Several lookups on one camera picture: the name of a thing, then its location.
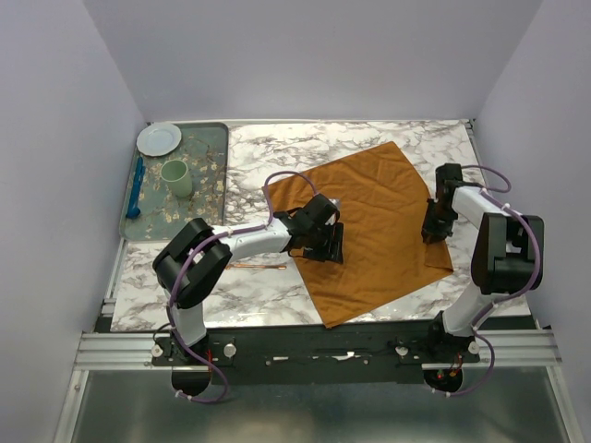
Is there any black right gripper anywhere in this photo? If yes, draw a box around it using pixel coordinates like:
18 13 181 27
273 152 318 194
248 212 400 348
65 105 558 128
421 198 457 244

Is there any orange-brown cloth napkin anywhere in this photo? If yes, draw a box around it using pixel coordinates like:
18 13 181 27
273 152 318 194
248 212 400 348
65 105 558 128
269 142 453 328

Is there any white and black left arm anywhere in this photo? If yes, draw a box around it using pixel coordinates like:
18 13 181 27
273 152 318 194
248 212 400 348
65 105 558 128
152 208 344 365

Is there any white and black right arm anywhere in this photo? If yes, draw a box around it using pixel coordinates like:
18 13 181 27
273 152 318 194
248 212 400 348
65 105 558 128
421 178 544 362

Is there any copper fork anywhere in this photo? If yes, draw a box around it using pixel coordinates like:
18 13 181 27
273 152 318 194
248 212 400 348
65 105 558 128
225 263 287 270

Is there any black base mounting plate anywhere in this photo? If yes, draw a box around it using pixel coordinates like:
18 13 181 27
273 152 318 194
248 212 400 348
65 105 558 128
151 320 479 387

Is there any floral teal serving tray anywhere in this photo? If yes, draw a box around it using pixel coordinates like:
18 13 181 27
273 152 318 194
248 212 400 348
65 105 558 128
119 123 229 242

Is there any light green cup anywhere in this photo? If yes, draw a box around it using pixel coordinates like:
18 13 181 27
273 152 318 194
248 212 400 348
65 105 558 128
161 160 192 198

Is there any blue plastic utensil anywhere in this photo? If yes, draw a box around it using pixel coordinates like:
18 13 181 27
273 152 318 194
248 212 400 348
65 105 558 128
126 156 145 220

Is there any white round plate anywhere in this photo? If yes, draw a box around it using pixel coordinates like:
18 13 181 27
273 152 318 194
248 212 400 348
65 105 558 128
137 123 182 157

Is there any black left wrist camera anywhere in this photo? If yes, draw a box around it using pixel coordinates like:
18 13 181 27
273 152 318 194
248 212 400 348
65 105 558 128
304 194 341 226

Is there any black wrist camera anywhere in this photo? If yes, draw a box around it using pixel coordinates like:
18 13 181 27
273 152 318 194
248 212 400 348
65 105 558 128
304 194 341 226
435 163 464 187

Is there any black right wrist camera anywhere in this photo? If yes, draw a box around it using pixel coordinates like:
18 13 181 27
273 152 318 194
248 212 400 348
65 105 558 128
435 163 464 187

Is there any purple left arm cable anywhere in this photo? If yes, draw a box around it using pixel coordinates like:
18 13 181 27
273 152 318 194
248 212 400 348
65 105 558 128
166 170 324 352

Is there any aluminium frame rail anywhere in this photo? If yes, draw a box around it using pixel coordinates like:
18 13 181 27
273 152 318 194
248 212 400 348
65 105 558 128
74 329 562 371

